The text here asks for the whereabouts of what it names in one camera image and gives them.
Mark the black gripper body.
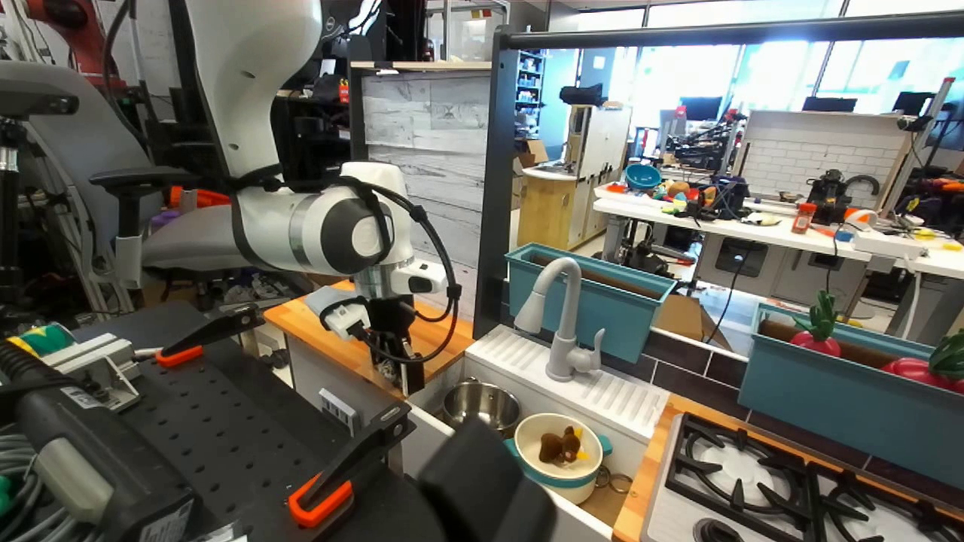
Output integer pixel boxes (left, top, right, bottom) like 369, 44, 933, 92
365, 291, 427, 355

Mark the grey toy faucet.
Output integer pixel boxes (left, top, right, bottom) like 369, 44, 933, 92
512, 255, 611, 385

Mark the small brown toy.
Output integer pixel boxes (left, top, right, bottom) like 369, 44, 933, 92
537, 424, 583, 466

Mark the wooden toy kitchen unit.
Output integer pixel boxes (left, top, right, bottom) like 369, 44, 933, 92
261, 286, 964, 542

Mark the toy stove top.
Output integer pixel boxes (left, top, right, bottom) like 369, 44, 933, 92
643, 413, 964, 542

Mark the red green toy plant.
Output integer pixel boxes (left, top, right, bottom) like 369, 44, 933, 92
790, 288, 848, 362
881, 328, 964, 397

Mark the shiny metal bowl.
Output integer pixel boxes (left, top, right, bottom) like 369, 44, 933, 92
440, 376, 527, 438

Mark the bowl with brown food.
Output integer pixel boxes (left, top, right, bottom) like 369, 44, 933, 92
510, 411, 611, 505

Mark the black perforated workbench board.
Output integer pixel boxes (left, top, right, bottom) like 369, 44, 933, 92
0, 297, 446, 542

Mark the yellow wooden cabinet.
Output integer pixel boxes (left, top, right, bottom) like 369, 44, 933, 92
515, 165, 583, 254

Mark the teal planter box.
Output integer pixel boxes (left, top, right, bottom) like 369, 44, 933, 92
502, 241, 681, 364
742, 305, 964, 491

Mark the blue bowl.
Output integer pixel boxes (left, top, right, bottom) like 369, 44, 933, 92
621, 159, 665, 198

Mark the green sponge block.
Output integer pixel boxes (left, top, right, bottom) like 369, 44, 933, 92
15, 319, 77, 359

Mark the white background table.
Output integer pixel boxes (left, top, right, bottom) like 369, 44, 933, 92
587, 183, 964, 286

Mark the grey office chair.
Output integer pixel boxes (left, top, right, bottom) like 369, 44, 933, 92
0, 58, 196, 313

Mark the black coffee machine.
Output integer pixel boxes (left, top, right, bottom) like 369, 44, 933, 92
807, 165, 886, 229

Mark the white brick panel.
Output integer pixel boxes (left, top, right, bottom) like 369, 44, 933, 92
744, 108, 915, 203

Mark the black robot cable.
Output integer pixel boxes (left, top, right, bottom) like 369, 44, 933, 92
225, 164, 467, 370

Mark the orange handled black clamp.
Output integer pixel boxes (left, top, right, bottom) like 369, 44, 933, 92
282, 400, 419, 533
149, 297, 270, 374

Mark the black metal frame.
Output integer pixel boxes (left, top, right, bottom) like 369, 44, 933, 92
473, 9, 964, 338

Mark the short aluminium extrusion bracket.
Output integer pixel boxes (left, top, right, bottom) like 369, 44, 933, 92
40, 328, 144, 415

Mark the black grey handle device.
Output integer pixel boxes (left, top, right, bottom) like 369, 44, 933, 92
13, 385, 199, 542

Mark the grey cable bundle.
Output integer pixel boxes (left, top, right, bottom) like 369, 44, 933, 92
0, 419, 67, 542

